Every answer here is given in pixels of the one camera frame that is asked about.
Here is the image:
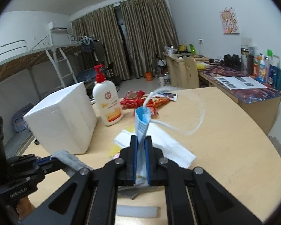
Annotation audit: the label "white styrofoam box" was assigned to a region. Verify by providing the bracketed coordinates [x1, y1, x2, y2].
[24, 82, 97, 155]

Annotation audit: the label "white lotion pump bottle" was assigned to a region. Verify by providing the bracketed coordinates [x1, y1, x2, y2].
[92, 64, 123, 126]

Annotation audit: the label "wooden smiley chair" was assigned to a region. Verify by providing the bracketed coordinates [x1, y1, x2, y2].
[184, 57, 200, 89]

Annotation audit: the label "orange bucket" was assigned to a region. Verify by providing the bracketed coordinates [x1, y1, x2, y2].
[145, 72, 153, 82]

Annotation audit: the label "wooden desk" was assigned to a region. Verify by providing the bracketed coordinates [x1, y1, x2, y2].
[198, 64, 281, 134]

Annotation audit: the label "red snack packet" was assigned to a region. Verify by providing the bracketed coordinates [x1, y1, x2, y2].
[120, 90, 145, 109]

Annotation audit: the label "blue plaid quilt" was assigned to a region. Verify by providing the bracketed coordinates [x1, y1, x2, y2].
[11, 103, 34, 133]

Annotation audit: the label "black headphones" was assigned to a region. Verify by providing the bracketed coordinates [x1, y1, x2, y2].
[224, 54, 241, 70]

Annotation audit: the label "left hand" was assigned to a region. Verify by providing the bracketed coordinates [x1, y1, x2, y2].
[16, 197, 35, 221]

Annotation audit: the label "toiletry bottles group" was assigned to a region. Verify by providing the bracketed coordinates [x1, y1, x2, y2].
[240, 44, 281, 91]

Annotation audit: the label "printed paper sheet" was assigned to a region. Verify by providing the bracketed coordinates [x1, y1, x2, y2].
[215, 77, 267, 90]

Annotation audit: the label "white foam sheet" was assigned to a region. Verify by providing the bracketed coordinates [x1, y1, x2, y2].
[116, 205, 160, 218]

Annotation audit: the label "green bottle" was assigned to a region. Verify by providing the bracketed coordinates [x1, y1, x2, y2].
[189, 44, 196, 55]

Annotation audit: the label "white air conditioner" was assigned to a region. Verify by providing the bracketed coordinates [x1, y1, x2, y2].
[48, 21, 68, 31]

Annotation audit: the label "wooden drawer cabinet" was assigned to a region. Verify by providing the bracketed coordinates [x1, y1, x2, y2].
[163, 52, 209, 89]

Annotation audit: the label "brown curtains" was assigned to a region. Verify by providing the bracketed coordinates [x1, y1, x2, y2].
[72, 0, 178, 81]

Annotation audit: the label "orange snack packet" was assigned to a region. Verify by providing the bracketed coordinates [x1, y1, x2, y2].
[133, 97, 170, 118]

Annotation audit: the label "anime wall picture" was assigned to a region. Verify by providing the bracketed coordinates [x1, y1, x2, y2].
[220, 7, 240, 35]

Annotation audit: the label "metal bunk bed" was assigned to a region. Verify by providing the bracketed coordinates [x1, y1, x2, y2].
[0, 28, 96, 100]

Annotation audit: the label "white tissue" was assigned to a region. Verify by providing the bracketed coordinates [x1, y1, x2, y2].
[114, 123, 196, 168]

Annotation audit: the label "grey cloth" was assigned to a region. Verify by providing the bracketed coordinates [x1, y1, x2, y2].
[51, 150, 93, 177]

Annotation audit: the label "white blue snack wrapper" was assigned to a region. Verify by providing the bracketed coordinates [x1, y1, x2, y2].
[154, 91, 178, 102]

